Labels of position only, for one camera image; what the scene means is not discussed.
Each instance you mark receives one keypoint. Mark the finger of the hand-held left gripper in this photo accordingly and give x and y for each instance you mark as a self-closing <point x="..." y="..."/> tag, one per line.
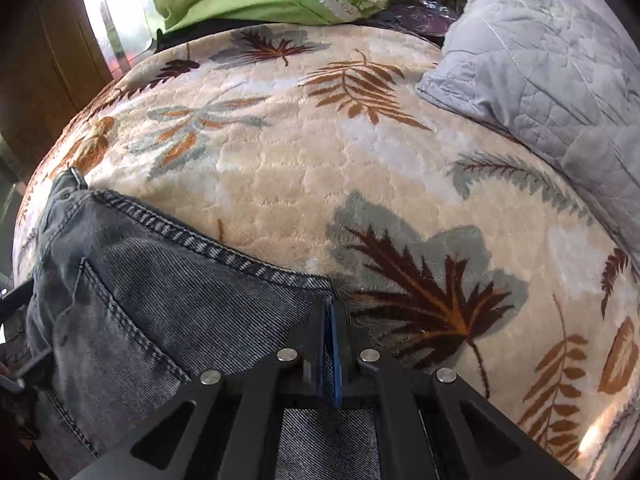
<point x="27" y="366"/>
<point x="15" y="297"/>

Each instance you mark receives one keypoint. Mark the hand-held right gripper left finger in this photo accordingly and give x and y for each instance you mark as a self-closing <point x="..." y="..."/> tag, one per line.
<point x="320" y="360"/>

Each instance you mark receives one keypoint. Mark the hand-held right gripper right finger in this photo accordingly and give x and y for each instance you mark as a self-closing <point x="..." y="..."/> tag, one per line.
<point x="339" y="360"/>

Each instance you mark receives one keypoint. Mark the grey denim pants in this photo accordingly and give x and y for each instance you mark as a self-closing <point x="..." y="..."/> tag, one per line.
<point x="150" y="300"/>

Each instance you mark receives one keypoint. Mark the cream leaf-print blanket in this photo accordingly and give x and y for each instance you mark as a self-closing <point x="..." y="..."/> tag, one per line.
<point x="300" y="185"/>

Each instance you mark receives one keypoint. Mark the wooden cabinet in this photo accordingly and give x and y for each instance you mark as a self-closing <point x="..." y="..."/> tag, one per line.
<point x="45" y="75"/>

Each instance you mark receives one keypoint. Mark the window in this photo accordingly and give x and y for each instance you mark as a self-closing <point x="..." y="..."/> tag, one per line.
<point x="120" y="15"/>

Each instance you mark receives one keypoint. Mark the dark purple cloth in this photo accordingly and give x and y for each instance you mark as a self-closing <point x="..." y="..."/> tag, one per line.
<point x="415" y="20"/>

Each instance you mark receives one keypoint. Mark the grey quilted pillow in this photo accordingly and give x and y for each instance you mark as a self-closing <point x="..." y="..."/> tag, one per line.
<point x="550" y="70"/>

